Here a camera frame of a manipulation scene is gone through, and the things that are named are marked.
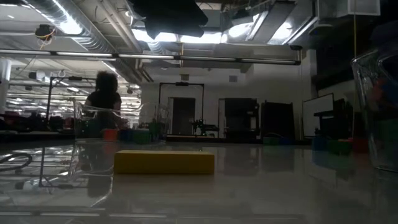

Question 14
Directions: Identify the small red block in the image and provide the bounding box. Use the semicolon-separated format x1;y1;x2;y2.
348;138;370;153

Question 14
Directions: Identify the clear plastic bin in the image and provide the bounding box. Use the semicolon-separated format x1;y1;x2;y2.
73;99;172;144
351;49;398;174

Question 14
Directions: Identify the small green block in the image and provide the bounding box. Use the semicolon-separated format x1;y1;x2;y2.
262;136;280;146
133;129;152;144

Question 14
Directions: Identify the fluorescent ceiling light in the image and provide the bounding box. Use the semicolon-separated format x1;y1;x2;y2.
179;32;223;44
132;29;178;44

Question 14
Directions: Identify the white ceiling box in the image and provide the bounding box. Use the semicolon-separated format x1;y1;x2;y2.
317;0;381;18

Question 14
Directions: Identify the grey ceiling pipe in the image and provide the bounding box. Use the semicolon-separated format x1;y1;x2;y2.
0;49;302;65

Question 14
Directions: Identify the hanging cable reel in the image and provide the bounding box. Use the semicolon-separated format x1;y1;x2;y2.
34;24;56;43

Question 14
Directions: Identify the grey ceiling unit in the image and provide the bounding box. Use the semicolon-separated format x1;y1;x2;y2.
205;8;222;29

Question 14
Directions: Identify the black metal frame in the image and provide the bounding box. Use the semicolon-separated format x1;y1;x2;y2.
46;75;100;125
158;81;205;135

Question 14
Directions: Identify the person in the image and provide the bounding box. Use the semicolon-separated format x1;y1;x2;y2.
83;70;124;130

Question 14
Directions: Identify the long yellow block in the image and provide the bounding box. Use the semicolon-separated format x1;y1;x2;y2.
113;150;215;175

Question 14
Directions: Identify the small orange block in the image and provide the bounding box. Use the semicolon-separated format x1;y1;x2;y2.
103;129;118;142

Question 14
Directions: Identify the black cabinet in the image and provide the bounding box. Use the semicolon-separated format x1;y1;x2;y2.
260;101;295;138
224;98;260;139

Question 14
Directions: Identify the silver ventilation duct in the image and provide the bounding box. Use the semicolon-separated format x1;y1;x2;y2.
26;0;116;54

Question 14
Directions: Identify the whiteboard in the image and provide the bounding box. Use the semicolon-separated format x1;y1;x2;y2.
302;92;335;138

